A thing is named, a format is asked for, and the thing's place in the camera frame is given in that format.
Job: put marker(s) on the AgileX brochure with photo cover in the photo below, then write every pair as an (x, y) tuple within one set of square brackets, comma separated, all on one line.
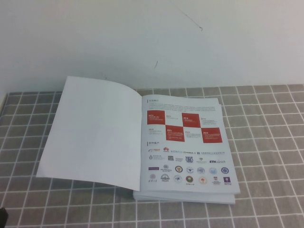
[(99, 133)]

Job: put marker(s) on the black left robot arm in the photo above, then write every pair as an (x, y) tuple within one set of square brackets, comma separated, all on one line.
[(2, 218)]

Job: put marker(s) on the grey checkered tablecloth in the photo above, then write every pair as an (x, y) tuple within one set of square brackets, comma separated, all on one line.
[(266, 142)]

